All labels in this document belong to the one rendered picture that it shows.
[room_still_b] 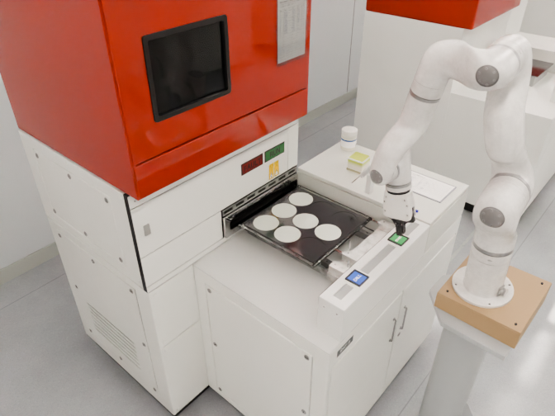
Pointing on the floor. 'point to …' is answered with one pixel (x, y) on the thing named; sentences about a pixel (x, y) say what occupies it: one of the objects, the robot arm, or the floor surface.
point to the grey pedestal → (456, 363)
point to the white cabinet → (319, 365)
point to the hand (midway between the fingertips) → (400, 229)
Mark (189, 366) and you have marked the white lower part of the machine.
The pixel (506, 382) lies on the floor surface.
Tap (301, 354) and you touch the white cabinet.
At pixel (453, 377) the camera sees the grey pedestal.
